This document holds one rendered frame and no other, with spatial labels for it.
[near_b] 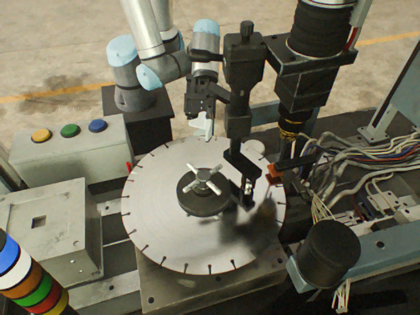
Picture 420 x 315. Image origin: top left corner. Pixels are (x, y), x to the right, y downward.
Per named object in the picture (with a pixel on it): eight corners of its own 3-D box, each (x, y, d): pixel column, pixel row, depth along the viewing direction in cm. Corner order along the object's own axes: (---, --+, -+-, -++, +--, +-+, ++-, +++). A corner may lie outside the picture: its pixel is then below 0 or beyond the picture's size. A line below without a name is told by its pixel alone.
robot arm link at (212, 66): (219, 67, 85) (219, 53, 77) (219, 83, 84) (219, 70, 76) (193, 67, 86) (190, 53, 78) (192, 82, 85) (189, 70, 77)
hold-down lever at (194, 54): (197, 84, 44) (196, 67, 42) (187, 63, 48) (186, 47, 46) (247, 76, 45) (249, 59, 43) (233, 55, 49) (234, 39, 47)
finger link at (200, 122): (187, 141, 70) (190, 117, 77) (211, 142, 70) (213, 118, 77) (185, 131, 68) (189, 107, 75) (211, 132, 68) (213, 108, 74)
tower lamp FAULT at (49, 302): (24, 319, 41) (12, 312, 38) (28, 284, 44) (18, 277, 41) (60, 307, 41) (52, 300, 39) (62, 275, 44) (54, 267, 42)
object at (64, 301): (34, 325, 43) (24, 319, 41) (37, 292, 46) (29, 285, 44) (68, 314, 44) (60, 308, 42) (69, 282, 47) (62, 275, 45)
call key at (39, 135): (34, 145, 78) (30, 140, 76) (35, 135, 80) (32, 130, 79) (51, 142, 78) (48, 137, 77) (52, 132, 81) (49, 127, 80)
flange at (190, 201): (195, 162, 66) (195, 155, 64) (240, 184, 62) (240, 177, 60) (165, 198, 59) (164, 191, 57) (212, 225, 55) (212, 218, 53)
